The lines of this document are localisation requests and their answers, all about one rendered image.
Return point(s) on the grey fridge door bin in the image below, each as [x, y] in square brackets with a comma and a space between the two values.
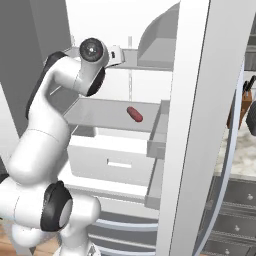
[155, 186]
[159, 133]

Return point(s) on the white freezer drawer front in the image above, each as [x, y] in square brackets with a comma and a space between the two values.
[126, 233]

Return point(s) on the white fridge door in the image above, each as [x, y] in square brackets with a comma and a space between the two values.
[196, 110]

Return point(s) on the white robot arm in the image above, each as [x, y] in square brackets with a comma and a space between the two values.
[40, 140]

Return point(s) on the white fridge body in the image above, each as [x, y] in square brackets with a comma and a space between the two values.
[20, 50]

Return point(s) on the dark round object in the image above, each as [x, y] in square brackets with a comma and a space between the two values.
[252, 118]

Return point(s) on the brown knife block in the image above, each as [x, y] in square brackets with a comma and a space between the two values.
[246, 100]

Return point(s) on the red salami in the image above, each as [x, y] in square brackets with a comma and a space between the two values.
[134, 114]

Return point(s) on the white fridge crisper drawer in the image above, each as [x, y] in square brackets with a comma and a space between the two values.
[116, 156]

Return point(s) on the grey glass fridge shelf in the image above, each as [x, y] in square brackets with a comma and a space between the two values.
[146, 61]
[106, 113]

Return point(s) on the dark grey drawer cabinet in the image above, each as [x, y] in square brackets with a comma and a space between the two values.
[233, 213]

